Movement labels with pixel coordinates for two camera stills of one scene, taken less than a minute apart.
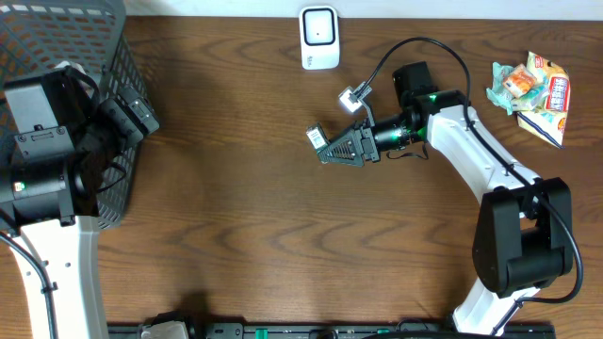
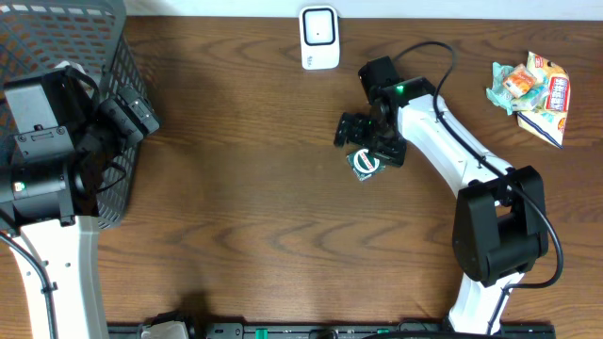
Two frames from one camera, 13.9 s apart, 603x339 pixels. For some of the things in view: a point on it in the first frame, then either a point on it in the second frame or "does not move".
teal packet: (499, 94) does not move
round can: (317, 136) -> (365, 164)
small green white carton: (531, 100) does not move
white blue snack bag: (548, 121) does not move
